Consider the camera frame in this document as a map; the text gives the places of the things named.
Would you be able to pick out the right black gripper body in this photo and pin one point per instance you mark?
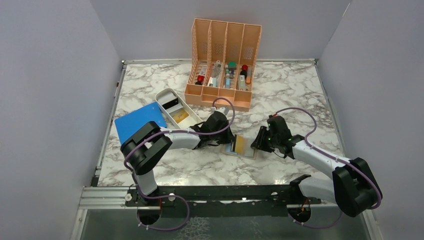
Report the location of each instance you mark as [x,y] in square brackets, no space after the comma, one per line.
[273,139]

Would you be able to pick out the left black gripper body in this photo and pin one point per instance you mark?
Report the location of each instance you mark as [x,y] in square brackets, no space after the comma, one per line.
[219,138]

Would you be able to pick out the beige card holder wallet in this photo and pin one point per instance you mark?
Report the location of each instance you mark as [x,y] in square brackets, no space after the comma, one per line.
[250,154]

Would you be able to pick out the white oblong tray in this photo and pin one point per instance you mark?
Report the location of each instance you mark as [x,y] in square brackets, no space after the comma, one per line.
[176,110]

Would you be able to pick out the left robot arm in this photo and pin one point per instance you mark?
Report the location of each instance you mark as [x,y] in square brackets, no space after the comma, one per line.
[145,148]

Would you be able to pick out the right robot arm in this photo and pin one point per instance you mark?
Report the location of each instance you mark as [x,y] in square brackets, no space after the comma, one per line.
[350,183]

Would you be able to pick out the gold card in tray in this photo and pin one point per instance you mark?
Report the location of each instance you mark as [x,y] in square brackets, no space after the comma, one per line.
[179,116]

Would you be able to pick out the black card in tray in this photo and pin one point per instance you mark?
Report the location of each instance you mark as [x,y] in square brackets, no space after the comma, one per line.
[170,103]

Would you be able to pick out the white card in tray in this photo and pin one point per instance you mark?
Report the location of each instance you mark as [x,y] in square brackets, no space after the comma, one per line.
[166,98]

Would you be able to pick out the red capped item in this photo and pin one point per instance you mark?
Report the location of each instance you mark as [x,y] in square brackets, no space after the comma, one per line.
[200,80]

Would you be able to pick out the orange marker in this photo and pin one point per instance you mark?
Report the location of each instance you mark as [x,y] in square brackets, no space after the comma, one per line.
[249,76]

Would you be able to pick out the green capped bottle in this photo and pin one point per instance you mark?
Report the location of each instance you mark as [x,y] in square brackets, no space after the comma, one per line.
[232,65]

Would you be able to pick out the red black bottle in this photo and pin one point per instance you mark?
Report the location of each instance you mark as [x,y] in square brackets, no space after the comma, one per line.
[244,70]

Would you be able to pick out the peach desk organizer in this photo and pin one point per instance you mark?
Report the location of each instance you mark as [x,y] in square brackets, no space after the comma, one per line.
[214,44]

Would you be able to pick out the blue notebook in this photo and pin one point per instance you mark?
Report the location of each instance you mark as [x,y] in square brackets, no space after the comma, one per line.
[130,123]

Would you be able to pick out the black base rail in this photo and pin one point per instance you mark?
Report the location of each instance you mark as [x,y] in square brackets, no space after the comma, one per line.
[220,201]

